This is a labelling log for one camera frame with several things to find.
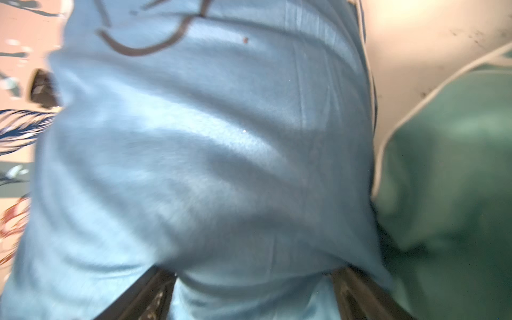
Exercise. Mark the teal cat pillow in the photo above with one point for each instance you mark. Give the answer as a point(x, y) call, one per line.
point(442, 195)

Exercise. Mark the blue cartoon pillow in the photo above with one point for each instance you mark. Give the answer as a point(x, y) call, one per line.
point(230, 142)

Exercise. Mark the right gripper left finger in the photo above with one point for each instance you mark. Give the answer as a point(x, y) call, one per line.
point(148, 298)

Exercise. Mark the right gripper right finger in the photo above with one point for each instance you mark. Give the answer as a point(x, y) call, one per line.
point(359, 297)

